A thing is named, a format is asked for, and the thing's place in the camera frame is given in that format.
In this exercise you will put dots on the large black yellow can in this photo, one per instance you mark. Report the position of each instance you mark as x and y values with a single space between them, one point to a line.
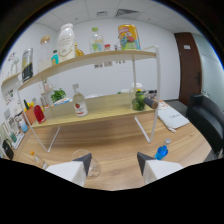
27 65

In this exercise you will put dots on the white tray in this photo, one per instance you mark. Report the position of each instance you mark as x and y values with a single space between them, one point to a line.
18 140

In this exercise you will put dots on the blue liquid bottle grey cap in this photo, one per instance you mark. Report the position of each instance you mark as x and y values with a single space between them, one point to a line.
162 152

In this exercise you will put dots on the red liquid bottle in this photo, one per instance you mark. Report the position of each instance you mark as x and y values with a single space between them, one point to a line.
39 115

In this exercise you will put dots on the large yellow cartoon can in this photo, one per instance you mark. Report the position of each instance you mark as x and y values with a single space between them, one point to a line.
129 37

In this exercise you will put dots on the gripper right finger white block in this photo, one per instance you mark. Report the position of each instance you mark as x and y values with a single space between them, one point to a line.
156 168

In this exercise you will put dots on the teal liquid bottle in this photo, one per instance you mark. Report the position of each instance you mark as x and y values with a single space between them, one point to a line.
55 59

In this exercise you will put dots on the wooden wall shelf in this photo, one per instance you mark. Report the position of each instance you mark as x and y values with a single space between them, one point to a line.
10 80

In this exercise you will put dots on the orange pot with utensils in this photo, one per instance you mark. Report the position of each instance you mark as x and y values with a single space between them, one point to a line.
30 116

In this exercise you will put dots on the amber liquid bottle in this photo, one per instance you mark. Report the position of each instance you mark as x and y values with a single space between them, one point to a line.
79 51

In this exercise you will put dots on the dark cylindrical muddler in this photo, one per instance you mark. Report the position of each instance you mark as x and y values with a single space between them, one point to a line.
151 102

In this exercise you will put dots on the white-framed wooden two-tier rack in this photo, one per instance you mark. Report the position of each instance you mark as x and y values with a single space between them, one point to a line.
106 106

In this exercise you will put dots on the large white milk bottle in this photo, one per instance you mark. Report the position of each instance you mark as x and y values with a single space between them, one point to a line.
66 43

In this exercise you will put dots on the dark brown door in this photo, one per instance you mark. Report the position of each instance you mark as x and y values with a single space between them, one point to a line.
188 68

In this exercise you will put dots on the black sofa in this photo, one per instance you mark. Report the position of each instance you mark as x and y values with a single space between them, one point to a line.
208 121

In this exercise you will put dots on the white blue small bottle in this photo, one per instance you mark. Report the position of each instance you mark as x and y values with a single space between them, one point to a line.
23 126

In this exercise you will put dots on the clear glass with ice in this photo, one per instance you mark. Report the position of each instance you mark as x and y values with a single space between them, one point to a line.
95 168

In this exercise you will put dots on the ceiling air vent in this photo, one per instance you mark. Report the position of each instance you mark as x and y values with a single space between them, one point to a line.
126 13

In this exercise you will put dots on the black handbag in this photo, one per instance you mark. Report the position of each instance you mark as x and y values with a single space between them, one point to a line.
8 150

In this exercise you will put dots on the clear bottle red label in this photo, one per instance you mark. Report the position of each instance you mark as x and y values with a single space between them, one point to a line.
80 106

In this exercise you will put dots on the glass jar of limes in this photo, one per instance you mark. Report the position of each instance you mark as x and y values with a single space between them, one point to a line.
138 101

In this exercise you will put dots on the gripper left finger white block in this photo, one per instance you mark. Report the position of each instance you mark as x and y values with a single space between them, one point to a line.
71 170

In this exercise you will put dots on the large clear cork-lidded jar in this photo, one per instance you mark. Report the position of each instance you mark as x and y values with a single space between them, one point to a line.
45 55

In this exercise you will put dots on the clear bottle green cap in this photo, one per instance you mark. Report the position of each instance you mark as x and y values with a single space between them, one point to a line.
96 41

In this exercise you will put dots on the green potted plant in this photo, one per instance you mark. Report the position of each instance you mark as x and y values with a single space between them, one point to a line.
58 95

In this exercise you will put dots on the white printed notebook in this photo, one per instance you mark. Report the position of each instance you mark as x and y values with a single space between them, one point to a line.
173 118

